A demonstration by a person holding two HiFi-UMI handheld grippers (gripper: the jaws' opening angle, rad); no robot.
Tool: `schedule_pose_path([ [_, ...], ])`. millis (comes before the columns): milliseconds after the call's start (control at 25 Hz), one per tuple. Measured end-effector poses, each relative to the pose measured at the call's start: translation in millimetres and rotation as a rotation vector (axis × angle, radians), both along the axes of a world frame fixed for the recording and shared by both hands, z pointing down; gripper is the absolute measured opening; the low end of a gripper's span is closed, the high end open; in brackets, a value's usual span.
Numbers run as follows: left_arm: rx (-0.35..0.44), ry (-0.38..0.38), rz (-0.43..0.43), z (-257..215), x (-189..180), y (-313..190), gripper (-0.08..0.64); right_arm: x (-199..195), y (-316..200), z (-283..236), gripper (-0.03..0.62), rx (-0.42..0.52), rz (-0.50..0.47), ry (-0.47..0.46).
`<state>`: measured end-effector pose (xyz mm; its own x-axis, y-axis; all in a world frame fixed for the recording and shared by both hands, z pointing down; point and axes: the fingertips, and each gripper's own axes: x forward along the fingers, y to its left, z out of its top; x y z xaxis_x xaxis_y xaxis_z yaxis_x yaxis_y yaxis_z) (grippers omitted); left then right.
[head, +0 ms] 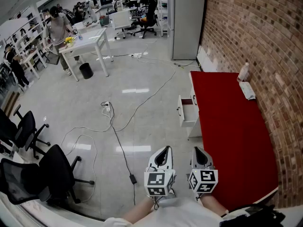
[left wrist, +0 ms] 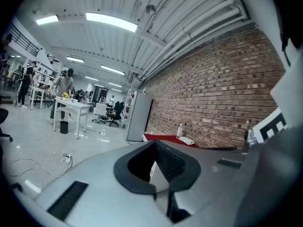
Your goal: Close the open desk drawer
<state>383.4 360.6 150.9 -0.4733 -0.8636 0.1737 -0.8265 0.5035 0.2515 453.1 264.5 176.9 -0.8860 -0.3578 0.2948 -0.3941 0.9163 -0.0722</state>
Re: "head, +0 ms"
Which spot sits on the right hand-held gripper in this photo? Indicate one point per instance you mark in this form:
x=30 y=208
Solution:
x=206 y=177

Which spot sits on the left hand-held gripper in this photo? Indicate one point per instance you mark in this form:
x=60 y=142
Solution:
x=156 y=181

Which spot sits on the white drawer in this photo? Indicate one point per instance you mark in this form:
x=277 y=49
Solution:
x=192 y=91
x=189 y=115

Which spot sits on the person's left forearm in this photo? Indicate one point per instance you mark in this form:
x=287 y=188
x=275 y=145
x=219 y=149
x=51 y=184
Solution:
x=139 y=210

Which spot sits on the person's right forearm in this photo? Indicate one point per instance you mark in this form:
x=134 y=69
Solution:
x=213 y=203

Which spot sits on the white drawer cabinet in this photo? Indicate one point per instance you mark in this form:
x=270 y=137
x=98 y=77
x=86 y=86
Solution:
x=232 y=126

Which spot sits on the white drawer front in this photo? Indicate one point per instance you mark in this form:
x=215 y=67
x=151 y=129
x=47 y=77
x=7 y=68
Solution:
x=192 y=91

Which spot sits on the person's white shirt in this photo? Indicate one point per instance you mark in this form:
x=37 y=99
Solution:
x=184 y=214

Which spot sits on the white power strip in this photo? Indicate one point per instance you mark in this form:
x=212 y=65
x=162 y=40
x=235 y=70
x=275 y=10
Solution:
x=136 y=55
x=107 y=106

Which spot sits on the black chest pack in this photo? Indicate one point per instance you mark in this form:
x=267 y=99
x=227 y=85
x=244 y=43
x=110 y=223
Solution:
x=255 y=217

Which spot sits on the clear plastic bottle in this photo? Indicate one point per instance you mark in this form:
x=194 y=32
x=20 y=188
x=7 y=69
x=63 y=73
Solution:
x=243 y=73

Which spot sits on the black mesh office chair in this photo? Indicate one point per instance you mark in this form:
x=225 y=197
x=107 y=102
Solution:
x=54 y=171
x=23 y=129

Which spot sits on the black waste bin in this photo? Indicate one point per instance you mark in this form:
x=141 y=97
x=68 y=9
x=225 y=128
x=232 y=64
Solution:
x=86 y=71

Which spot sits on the grey metal cabinet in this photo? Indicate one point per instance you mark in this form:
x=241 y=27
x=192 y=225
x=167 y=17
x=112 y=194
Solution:
x=187 y=20

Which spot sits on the black high-back office chair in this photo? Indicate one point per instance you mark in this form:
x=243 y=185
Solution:
x=149 y=15

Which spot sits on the white office chair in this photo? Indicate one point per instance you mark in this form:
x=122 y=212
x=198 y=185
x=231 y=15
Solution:
x=122 y=20

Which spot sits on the black mesh basket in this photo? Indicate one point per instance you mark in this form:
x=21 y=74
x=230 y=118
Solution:
x=52 y=58

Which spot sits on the white shelf unit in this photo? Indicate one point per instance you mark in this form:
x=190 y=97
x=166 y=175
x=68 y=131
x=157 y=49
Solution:
x=26 y=37
x=163 y=11

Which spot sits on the yellow flower pot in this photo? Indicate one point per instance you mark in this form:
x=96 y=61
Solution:
x=69 y=41

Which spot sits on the small white table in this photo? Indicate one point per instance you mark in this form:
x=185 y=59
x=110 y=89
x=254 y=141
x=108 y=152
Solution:
x=32 y=57

